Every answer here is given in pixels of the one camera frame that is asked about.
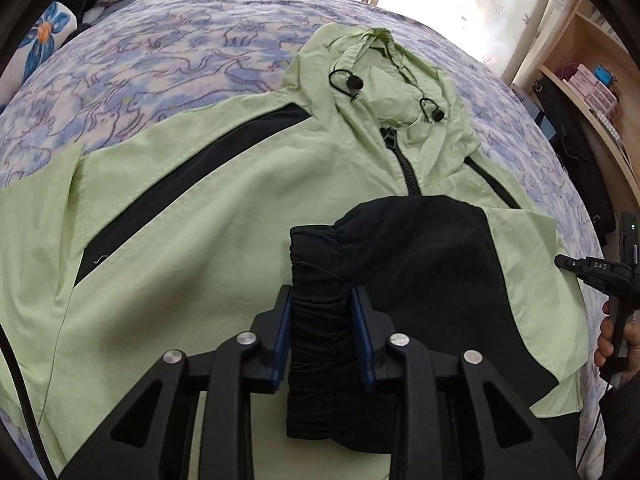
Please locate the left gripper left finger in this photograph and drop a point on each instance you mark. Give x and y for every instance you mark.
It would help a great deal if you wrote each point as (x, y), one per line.
(266, 369)

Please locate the person's right hand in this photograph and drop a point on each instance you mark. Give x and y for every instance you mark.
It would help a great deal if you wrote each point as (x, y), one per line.
(605, 348)

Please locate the wooden shelf unit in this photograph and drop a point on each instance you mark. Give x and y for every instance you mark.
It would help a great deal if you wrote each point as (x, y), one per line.
(580, 40)

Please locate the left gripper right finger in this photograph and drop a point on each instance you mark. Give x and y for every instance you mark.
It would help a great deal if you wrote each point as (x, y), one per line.
(372, 329)

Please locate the black hanging clothes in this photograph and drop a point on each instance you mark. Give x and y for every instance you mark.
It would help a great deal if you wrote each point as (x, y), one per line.
(573, 150)

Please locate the pink storage boxes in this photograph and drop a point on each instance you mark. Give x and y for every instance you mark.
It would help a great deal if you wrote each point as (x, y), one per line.
(597, 96)

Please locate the white floral curtain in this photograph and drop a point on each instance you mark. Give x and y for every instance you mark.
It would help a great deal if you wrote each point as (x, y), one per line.
(508, 36)

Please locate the blue flower print pillow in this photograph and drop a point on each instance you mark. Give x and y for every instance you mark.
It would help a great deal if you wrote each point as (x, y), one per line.
(44, 37)

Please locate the purple cat print blanket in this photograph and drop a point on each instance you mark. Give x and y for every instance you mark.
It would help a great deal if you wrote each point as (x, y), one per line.
(138, 77)

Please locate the green and black hooded jacket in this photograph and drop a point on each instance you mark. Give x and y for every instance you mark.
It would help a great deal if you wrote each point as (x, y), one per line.
(362, 169)

